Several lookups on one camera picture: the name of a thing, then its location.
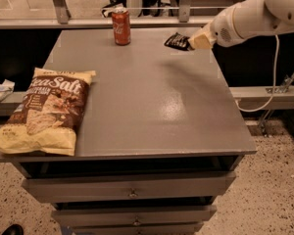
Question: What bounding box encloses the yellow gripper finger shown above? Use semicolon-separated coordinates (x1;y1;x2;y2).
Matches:
194;24;211;36
188;34;217;49

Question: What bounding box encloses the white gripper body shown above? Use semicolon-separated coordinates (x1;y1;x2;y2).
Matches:
207;7;247;47

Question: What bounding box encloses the black rxbar chocolate wrapper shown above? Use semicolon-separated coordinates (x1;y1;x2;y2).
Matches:
165;32;192;51

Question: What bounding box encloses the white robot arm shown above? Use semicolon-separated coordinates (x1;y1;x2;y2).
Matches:
188;0;294;49

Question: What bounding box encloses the red coke can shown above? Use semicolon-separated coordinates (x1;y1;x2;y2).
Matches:
112;7;130;45

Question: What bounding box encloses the grey drawer cabinet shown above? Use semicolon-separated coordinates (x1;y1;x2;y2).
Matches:
0;26;258;235

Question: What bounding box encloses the sea salt chips bag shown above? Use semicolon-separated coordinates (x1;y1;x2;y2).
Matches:
0;69;96;156

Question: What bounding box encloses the top grey drawer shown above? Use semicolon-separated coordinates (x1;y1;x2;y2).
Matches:
23;171;236;203

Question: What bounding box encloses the grey drawer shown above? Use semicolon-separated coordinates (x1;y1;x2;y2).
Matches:
52;206;217;227
73;222;203;235
23;171;236;203

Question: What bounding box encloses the bottom grey drawer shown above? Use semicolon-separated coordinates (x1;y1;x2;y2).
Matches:
73;222;203;235

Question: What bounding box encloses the middle grey drawer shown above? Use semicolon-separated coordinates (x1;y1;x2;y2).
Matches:
52;206;217;227

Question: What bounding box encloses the white packet on shelf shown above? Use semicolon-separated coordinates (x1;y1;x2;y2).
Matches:
0;79;15;102

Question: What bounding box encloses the black shoe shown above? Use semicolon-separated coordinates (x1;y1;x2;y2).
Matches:
1;224;24;235

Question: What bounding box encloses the white cable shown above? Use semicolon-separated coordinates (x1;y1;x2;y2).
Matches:
236;34;281;114

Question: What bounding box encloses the metal railing frame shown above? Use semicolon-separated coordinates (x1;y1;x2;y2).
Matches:
0;0;238;29

